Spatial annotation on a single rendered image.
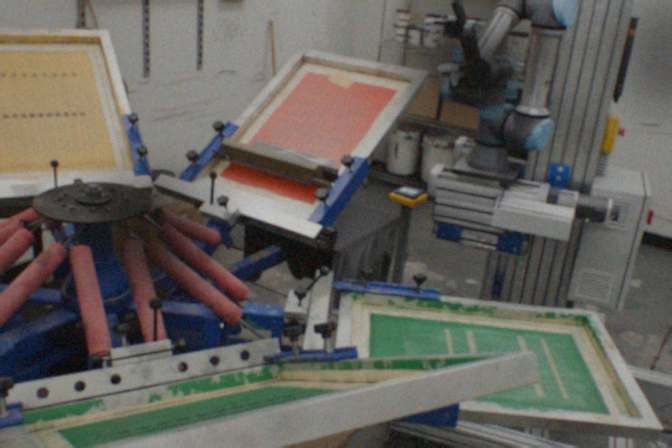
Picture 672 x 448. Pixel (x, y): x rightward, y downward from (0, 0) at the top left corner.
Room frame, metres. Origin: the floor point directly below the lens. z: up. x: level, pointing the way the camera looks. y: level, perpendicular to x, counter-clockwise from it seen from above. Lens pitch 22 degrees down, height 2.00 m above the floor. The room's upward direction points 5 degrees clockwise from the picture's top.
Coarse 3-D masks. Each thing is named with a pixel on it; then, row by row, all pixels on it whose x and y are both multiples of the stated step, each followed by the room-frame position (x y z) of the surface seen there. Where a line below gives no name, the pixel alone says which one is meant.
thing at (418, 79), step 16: (288, 64) 2.93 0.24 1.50; (320, 64) 2.94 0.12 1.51; (336, 64) 2.89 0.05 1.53; (352, 64) 2.85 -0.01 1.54; (368, 64) 2.82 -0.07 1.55; (384, 64) 2.80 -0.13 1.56; (272, 80) 2.86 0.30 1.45; (288, 80) 2.89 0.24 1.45; (400, 80) 2.76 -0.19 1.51; (416, 80) 2.68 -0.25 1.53; (272, 96) 2.81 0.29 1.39; (400, 96) 2.62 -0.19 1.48; (416, 96) 2.65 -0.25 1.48; (256, 112) 2.73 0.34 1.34; (400, 112) 2.55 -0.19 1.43; (240, 128) 2.65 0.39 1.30; (384, 128) 2.48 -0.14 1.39; (368, 144) 2.43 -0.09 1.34; (368, 160) 2.38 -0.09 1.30; (224, 192) 2.35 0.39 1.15; (240, 192) 2.34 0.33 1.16; (272, 208) 2.24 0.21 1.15; (288, 208) 2.23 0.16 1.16
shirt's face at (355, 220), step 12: (348, 204) 2.89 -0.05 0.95; (348, 216) 2.74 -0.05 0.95; (360, 216) 2.76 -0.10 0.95; (372, 216) 2.77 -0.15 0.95; (384, 216) 2.78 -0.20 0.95; (396, 216) 2.79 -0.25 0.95; (336, 228) 2.60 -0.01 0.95; (348, 228) 2.61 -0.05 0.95; (360, 228) 2.63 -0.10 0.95; (372, 228) 2.64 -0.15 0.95; (348, 240) 2.49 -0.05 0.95
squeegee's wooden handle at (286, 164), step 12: (228, 144) 2.46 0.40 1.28; (240, 144) 2.45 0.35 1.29; (240, 156) 2.46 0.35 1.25; (252, 156) 2.42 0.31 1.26; (264, 156) 2.38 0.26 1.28; (276, 156) 2.36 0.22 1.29; (288, 156) 2.35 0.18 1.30; (276, 168) 2.38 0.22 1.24; (288, 168) 2.35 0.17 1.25; (300, 168) 2.31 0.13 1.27; (312, 168) 2.28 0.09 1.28; (312, 180) 2.31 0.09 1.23
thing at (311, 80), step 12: (300, 84) 2.86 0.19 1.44; (312, 84) 2.84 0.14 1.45; (324, 84) 2.83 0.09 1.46; (336, 84) 2.81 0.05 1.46; (288, 96) 2.81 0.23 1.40; (300, 96) 2.79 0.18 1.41; (276, 108) 2.76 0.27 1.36; (288, 108) 2.74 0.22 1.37; (276, 120) 2.69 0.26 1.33; (264, 132) 2.64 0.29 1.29; (252, 144) 2.60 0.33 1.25; (276, 144) 2.57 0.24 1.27; (228, 168) 2.51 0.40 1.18; (240, 168) 2.49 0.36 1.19; (252, 168) 2.48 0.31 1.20; (240, 180) 2.44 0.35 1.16; (252, 180) 2.43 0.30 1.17; (264, 180) 2.42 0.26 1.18
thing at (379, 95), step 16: (352, 96) 2.73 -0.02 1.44; (368, 96) 2.71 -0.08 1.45; (384, 96) 2.69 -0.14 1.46; (368, 112) 2.63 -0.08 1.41; (368, 128) 2.55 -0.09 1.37; (352, 144) 2.49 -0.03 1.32; (336, 160) 2.44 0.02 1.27; (272, 192) 2.36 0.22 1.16; (288, 192) 2.34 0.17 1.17; (304, 192) 2.33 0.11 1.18
